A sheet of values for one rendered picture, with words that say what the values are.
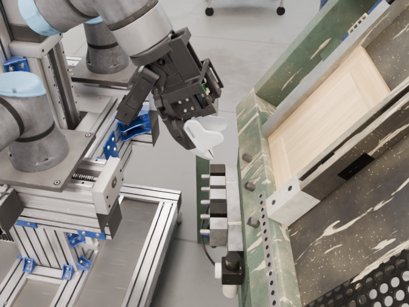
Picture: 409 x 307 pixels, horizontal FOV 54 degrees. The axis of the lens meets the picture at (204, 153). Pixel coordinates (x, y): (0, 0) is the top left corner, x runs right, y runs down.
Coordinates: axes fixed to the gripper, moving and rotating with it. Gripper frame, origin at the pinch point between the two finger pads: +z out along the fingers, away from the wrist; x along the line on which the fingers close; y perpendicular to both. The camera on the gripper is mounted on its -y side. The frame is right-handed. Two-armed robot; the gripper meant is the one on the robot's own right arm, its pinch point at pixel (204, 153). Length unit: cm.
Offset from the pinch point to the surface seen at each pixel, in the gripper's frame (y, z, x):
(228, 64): -88, 103, 266
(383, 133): 25.6, 25.3, 25.8
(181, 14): -147, 72, 364
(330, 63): 16, 25, 63
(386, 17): 33, 18, 64
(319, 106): 10, 32, 54
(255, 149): -14, 42, 54
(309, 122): 6, 35, 51
